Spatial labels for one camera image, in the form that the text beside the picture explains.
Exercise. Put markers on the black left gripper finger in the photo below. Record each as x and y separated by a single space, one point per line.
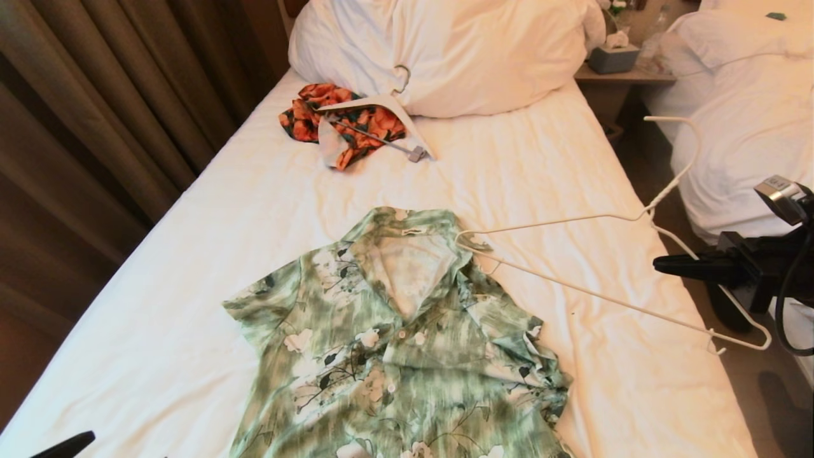
70 444

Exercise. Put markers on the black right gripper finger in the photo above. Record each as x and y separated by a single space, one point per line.
693 261
706 274

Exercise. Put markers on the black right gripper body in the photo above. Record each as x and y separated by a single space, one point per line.
763 273

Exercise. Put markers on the green floral short-sleeve shirt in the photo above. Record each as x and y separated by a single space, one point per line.
394 381

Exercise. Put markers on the white hanger with metal hook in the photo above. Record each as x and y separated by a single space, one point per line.
394 108

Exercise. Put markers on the black slipper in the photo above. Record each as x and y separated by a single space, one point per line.
725 321

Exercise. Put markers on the white duvet bed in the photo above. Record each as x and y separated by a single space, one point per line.
750 127

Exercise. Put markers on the white sheeted bed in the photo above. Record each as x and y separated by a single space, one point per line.
159 318

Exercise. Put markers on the wooden nightstand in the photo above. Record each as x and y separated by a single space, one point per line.
610 86

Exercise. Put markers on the grey tissue box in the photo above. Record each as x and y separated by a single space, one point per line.
612 58

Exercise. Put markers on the clear plastic bag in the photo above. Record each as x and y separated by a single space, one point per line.
655 44

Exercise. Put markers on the small green card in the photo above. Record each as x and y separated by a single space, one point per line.
776 15

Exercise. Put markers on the small potted plant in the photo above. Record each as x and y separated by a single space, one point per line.
613 13

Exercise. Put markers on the white pillow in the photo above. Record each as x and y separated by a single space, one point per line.
458 51

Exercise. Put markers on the brown curtain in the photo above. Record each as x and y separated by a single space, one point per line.
95 95

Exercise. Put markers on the orange floral garment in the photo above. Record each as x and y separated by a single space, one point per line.
305 121

